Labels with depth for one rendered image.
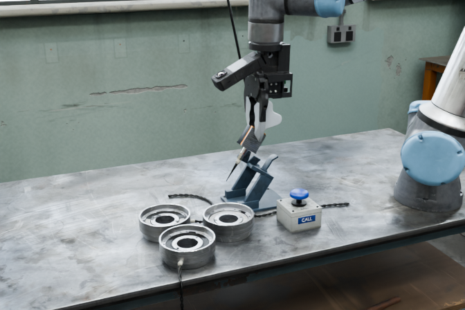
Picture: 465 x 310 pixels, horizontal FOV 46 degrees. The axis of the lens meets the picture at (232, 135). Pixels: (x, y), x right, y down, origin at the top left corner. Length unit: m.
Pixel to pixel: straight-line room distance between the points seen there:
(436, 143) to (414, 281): 0.51
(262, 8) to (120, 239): 0.55
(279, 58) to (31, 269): 0.64
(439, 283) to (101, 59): 1.75
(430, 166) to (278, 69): 0.37
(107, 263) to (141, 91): 1.68
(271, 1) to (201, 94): 1.67
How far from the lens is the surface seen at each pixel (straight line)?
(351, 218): 1.22
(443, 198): 1.29
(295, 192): 1.14
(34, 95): 2.61
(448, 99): 1.10
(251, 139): 1.20
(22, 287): 1.04
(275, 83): 1.17
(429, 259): 1.61
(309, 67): 2.97
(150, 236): 1.11
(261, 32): 1.13
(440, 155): 1.10
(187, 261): 1.01
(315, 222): 1.16
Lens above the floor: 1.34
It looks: 18 degrees down
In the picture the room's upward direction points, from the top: 1 degrees counter-clockwise
